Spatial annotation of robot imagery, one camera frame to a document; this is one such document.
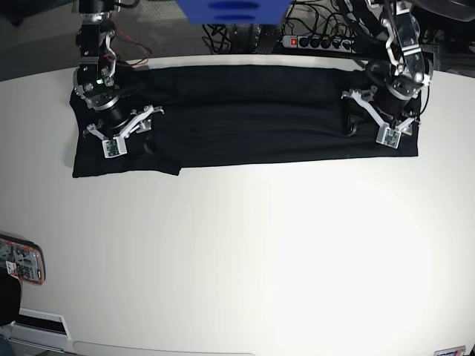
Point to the black T-shirt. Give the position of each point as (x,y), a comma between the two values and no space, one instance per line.
(235,115)

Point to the orange clear tool case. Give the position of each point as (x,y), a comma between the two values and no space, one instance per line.
(23,259)

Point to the sticker card at edge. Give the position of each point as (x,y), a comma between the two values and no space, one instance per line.
(455,351)

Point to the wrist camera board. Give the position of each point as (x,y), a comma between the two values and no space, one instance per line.
(388,137)
(115,147)

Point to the black remote control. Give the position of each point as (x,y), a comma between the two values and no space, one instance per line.
(268,36)

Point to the white power strip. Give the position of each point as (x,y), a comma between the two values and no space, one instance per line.
(318,42)

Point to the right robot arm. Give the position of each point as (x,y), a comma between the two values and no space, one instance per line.
(94,81)

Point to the blue plastic box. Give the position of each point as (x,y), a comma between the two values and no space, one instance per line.
(234,11)

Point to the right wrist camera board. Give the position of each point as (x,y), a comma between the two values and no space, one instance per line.
(115,147)

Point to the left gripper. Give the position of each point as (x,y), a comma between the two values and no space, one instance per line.
(385,105)

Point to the white flat box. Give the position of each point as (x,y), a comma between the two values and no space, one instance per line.
(39,329)

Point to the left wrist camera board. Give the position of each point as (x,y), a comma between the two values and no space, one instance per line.
(388,137)

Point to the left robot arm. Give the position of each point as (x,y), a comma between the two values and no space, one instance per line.
(406,65)

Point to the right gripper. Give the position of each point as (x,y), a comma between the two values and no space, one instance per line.
(139,122)

